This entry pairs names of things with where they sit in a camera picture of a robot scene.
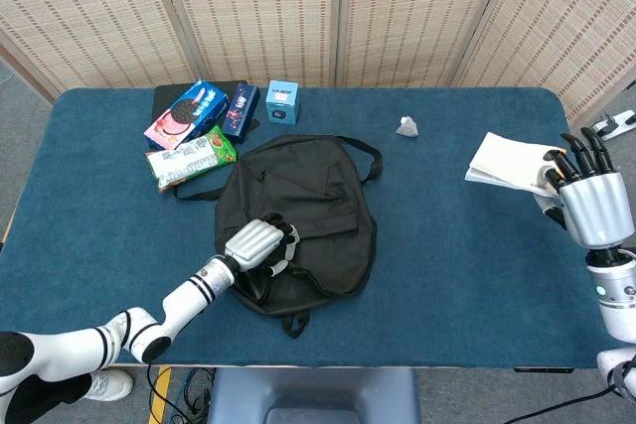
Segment small grey crumpled pouch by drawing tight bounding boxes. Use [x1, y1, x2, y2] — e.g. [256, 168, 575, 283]
[395, 115, 419, 139]

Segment blue pink cookie box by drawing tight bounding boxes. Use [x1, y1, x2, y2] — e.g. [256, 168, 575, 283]
[143, 78, 231, 151]

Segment black floor cables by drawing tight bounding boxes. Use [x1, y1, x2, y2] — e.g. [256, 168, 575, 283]
[147, 366, 216, 424]

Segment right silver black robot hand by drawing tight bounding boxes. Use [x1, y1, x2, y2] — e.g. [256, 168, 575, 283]
[534, 126, 636, 249]

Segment blue felt table cover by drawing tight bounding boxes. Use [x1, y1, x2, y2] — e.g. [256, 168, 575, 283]
[0, 86, 605, 370]

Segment green white snack bag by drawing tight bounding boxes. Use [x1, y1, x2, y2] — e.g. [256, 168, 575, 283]
[144, 124, 239, 196]

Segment black trouser leg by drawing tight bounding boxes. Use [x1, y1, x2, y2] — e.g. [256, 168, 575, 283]
[4, 372, 96, 424]

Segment black desk control panel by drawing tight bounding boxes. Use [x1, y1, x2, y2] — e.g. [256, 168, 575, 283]
[514, 366, 575, 375]

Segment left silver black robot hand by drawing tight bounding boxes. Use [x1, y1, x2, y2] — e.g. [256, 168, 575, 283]
[224, 212, 302, 279]

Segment light blue speaker box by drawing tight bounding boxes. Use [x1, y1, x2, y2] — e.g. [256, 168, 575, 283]
[264, 79, 303, 125]

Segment black fabric backpack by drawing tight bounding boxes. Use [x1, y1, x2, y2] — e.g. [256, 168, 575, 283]
[173, 133, 384, 340]

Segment woven bamboo folding screen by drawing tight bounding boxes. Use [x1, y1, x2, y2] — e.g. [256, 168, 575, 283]
[0, 0, 636, 122]

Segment dark blue slim box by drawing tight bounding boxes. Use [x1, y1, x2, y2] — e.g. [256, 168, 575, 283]
[221, 82, 261, 144]

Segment white sneaker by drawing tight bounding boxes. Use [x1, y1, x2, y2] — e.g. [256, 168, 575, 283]
[82, 368, 135, 403]

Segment white power strip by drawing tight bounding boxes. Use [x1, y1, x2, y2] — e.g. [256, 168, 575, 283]
[590, 109, 636, 141]

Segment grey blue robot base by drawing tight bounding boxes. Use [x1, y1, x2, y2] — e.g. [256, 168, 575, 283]
[206, 367, 422, 424]

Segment black cable by right arm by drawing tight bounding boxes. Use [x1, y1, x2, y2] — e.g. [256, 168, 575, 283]
[511, 378, 632, 424]

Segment white paper booklet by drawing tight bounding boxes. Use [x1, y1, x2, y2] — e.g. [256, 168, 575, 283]
[464, 131, 568, 197]

